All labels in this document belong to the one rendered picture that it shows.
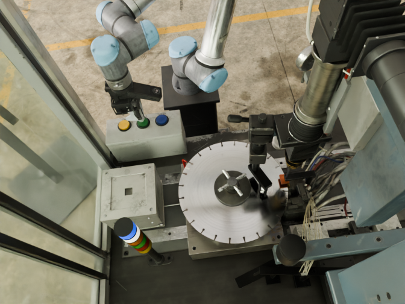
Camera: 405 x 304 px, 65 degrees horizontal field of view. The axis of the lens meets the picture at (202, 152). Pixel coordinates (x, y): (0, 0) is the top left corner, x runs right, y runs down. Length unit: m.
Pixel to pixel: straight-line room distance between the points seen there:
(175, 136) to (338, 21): 0.79
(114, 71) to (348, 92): 0.61
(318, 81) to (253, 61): 2.02
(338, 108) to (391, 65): 0.23
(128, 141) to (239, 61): 1.60
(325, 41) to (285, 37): 2.29
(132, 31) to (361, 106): 0.64
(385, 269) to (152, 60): 2.46
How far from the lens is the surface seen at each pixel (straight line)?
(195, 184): 0.98
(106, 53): 0.90
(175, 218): 1.16
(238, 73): 2.50
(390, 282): 0.42
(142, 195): 1.06
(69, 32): 3.23
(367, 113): 0.54
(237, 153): 1.02
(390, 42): 0.42
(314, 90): 0.60
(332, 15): 0.49
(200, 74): 1.22
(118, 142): 1.18
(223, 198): 0.95
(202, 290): 1.11
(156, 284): 1.13
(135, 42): 0.94
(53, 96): 0.88
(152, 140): 1.17
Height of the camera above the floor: 1.85
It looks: 61 degrees down
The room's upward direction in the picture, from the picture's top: 10 degrees counter-clockwise
